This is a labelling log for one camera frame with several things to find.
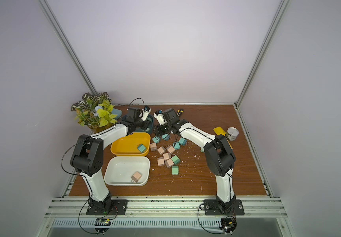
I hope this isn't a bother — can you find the green plug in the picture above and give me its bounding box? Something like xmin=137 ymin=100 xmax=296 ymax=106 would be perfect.
xmin=137 ymin=144 xmax=147 ymax=153
xmin=171 ymin=156 xmax=181 ymax=165
xmin=171 ymin=166 xmax=179 ymax=176

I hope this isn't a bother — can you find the pink plug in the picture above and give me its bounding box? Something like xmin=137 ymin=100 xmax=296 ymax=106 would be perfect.
xmin=131 ymin=172 xmax=142 ymax=183
xmin=164 ymin=159 xmax=174 ymax=168
xmin=157 ymin=146 xmax=166 ymax=156
xmin=163 ymin=153 xmax=171 ymax=161
xmin=150 ymin=143 xmax=158 ymax=152
xmin=157 ymin=158 xmax=164 ymax=166
xmin=166 ymin=145 xmax=175 ymax=154

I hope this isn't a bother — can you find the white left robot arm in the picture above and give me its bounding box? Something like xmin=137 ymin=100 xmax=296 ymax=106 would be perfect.
xmin=70 ymin=106 xmax=151 ymax=209

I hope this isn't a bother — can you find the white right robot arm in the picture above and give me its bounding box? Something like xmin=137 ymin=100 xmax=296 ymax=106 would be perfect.
xmin=154 ymin=109 xmax=236 ymax=213

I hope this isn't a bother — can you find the teal storage bin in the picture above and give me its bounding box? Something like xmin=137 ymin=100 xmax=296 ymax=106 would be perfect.
xmin=118 ymin=112 xmax=153 ymax=134

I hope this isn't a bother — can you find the yellow storage bin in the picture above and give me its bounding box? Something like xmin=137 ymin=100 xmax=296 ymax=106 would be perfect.
xmin=110 ymin=132 xmax=151 ymax=156

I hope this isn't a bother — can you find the white storage bin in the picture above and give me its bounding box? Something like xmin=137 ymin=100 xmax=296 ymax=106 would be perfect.
xmin=104 ymin=156 xmax=150 ymax=187

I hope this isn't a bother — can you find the yellow black utility knife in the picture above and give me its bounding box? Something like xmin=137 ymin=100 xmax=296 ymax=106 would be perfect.
xmin=176 ymin=109 xmax=184 ymax=117

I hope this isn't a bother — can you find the teal plug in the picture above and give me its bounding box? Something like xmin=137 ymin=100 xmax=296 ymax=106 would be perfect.
xmin=152 ymin=136 xmax=161 ymax=144
xmin=173 ymin=142 xmax=180 ymax=150
xmin=178 ymin=138 xmax=187 ymax=146
xmin=162 ymin=134 xmax=170 ymax=141

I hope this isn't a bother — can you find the light blue dish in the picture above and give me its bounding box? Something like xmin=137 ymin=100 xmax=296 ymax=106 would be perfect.
xmin=111 ymin=108 xmax=123 ymax=120

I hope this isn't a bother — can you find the potted green plant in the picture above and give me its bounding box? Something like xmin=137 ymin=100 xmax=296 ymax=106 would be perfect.
xmin=71 ymin=92 xmax=118 ymax=133

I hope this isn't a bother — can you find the yellow toy shovel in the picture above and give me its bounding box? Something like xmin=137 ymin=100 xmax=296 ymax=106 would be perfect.
xmin=213 ymin=127 xmax=234 ymax=149

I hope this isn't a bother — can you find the silver tin can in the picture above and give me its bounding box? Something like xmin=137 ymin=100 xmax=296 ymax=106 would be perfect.
xmin=226 ymin=127 xmax=240 ymax=141

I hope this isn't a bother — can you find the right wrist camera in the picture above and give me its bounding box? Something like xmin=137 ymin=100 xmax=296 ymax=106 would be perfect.
xmin=154 ymin=110 xmax=166 ymax=126

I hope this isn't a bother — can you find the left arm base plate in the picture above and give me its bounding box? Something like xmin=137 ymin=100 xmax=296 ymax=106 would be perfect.
xmin=86 ymin=199 xmax=128 ymax=215

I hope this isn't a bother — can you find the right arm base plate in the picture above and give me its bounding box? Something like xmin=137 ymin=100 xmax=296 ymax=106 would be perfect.
xmin=203 ymin=199 xmax=245 ymax=216

